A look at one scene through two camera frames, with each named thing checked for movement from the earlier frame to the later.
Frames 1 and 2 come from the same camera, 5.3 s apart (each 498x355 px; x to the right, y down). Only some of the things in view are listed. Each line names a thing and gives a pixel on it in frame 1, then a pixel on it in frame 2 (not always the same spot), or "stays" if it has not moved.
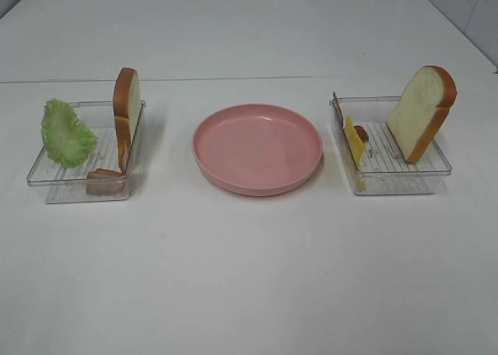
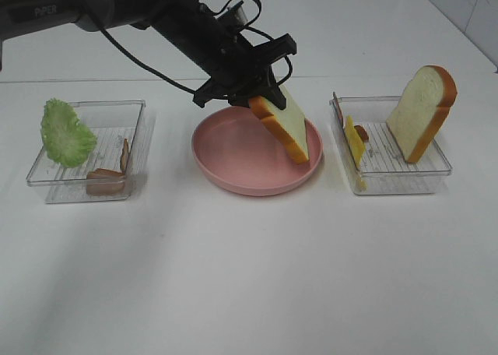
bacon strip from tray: x=360 y=129 stays
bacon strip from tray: x=107 y=182 stays
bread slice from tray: x=126 y=105 to x=289 y=123
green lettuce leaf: x=68 y=142 stays
